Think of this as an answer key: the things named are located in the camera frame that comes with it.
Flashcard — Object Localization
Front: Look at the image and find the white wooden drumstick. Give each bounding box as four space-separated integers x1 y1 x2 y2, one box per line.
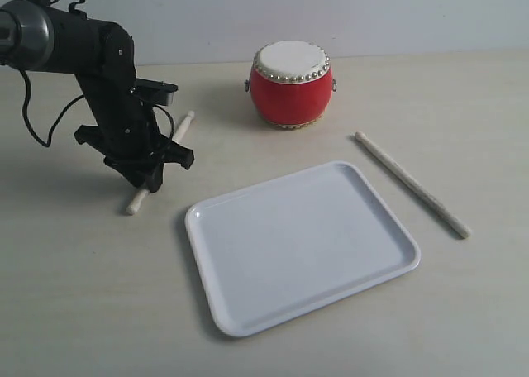
354 131 472 239
125 110 195 216

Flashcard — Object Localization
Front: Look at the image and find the small red drum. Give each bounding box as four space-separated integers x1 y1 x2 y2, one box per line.
245 40 336 130

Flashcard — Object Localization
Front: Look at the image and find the white rectangular plastic tray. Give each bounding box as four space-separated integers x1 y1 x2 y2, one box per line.
185 160 421 337

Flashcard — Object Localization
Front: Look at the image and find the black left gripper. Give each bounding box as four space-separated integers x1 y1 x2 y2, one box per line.
74 75 194 193

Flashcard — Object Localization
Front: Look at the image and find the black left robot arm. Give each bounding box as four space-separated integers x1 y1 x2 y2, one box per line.
1 0 194 193

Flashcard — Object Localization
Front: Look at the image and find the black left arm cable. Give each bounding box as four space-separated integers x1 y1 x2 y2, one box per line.
20 69 90 149

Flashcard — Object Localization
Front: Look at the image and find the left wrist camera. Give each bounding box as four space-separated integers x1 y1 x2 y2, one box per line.
131 79 179 107

